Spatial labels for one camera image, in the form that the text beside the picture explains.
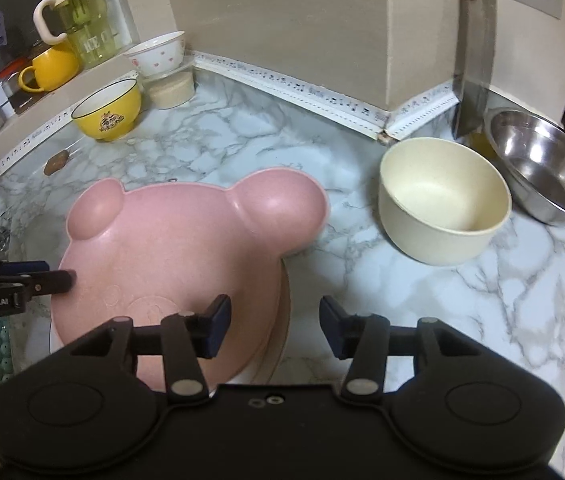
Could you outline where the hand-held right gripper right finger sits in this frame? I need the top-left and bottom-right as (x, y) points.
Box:
(319, 294), (485, 404)

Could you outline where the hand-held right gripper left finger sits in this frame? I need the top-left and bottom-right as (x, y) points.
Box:
(67, 294), (233, 403)

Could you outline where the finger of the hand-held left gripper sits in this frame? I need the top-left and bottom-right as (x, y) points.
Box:
(17, 270), (76, 295)
(0, 257), (49, 277)

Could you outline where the large white plate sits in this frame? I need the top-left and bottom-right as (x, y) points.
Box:
(48, 255), (293, 387)

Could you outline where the pink bear-shaped plate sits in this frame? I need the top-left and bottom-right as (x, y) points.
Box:
(51, 169), (330, 393)

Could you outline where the cream bowl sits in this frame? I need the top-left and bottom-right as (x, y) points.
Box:
(378, 137), (513, 267)

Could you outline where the stainless steel bowl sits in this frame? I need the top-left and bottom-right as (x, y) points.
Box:
(483, 106), (565, 225)

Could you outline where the small brown object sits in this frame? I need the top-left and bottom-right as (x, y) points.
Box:
(45, 150), (69, 176)

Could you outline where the yellow printed bowl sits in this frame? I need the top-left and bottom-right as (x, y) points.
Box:
(71, 78), (142, 142)

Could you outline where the yellow mug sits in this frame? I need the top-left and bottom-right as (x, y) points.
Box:
(18, 41), (82, 93)

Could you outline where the small beige container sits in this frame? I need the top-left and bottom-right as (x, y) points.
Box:
(143, 62), (196, 110)

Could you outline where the yellow sponge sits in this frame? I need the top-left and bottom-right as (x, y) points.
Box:
(469, 132), (493, 158)

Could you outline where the green water bottle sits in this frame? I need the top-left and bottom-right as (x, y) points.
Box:
(33, 0), (116, 69)

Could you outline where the white heart-print bowl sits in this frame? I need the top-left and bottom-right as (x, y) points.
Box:
(123, 31), (186, 78)

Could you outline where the cleaver with wooden handle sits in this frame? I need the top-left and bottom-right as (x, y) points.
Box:
(452, 0), (498, 141)

